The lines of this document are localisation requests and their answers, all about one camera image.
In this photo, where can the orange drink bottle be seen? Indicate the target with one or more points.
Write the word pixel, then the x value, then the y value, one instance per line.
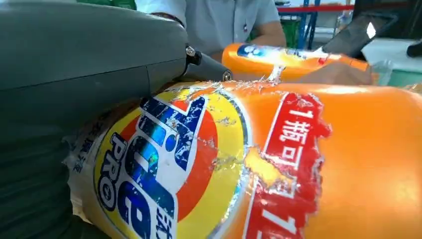
pixel 250 62
pixel 362 165

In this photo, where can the green table mat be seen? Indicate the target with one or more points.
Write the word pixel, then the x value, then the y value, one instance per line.
pixel 404 78

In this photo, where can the person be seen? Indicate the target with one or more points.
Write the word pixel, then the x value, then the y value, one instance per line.
pixel 217 23

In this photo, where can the blue and red shelf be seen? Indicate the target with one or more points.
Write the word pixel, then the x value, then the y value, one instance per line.
pixel 313 8

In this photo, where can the person's left hand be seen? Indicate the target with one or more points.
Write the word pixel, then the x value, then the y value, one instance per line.
pixel 336 74

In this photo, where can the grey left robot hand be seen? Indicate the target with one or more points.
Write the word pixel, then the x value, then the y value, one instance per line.
pixel 82 49

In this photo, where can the white table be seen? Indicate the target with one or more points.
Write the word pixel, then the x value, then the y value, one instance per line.
pixel 385 49

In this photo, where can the green plastic crate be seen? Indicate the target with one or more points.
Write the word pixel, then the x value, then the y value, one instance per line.
pixel 291 31

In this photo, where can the black tablet on stand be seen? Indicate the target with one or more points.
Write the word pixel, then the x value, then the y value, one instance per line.
pixel 349 36

